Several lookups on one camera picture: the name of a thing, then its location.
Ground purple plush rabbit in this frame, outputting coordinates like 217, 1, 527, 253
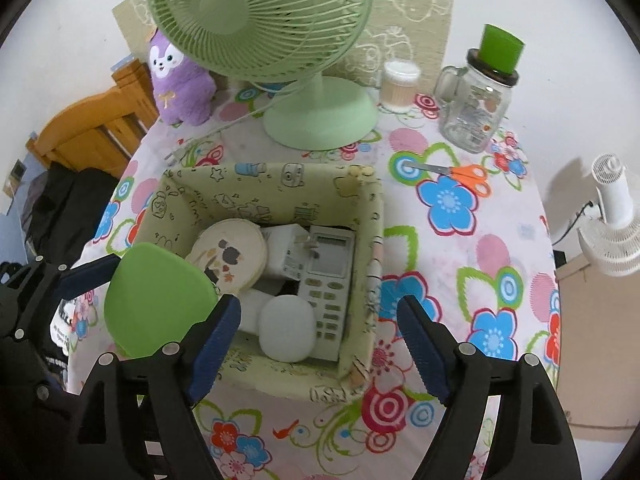
148, 27, 216, 126

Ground beige round compact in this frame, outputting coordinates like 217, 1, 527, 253
185, 218, 268, 296

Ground white remote control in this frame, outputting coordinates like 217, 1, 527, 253
297, 225, 357, 361

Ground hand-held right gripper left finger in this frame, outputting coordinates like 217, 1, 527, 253
75, 294, 242, 480

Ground white round puff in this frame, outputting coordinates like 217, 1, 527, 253
258, 295, 318, 363

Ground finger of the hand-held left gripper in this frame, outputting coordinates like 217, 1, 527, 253
0, 252, 123, 311

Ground black power cable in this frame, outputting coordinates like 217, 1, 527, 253
550, 199, 598, 248

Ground glass jar with green lid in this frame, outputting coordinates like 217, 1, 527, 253
433, 22, 527, 155

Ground yellow printed storage box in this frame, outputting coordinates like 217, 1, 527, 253
132, 161, 386, 403

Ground green desk fan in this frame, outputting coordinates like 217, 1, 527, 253
144, 0, 378, 151

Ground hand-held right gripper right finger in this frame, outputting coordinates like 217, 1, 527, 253
396, 295, 581, 480

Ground dark clothes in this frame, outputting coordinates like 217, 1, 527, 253
20, 162, 121, 271

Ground white standing fan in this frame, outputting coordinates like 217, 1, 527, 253
575, 154, 640, 277

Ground white charger adapter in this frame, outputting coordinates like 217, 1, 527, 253
260, 224, 313, 283

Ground cotton swab container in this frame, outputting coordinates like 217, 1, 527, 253
379, 60, 422, 113

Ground white fan cable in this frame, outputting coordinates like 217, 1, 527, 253
162, 87, 296, 166

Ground orange handled scissors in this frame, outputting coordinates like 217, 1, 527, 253
407, 160, 493, 197

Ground green rounded case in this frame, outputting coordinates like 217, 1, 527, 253
103, 242, 219, 359

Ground beige printed wall mat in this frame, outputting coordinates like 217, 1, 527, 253
111, 0, 462, 91

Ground beige cabinet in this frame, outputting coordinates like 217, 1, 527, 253
552, 252, 640, 443

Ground black white printed bag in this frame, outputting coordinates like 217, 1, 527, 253
45, 295, 96, 396

